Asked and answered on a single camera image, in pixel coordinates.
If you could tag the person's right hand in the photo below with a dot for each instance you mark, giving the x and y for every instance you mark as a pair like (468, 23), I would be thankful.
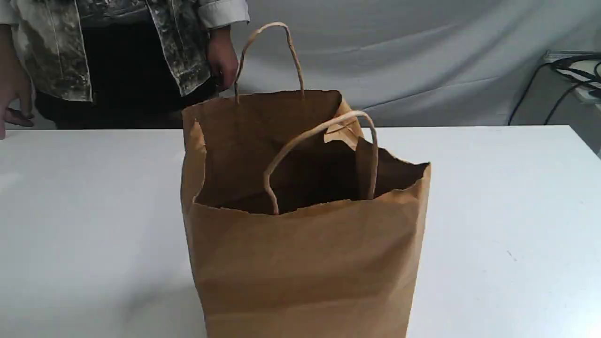
(15, 85)

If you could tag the person's left hand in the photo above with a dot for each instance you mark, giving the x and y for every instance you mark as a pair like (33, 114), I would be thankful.
(222, 57)

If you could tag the brown paper bag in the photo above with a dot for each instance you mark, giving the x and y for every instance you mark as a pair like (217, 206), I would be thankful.
(298, 224)

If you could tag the person in camouflage jacket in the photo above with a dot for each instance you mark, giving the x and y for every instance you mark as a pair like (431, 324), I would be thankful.
(118, 64)

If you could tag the grey side cabinet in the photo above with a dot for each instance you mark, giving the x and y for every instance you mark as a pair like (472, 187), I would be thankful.
(564, 89)

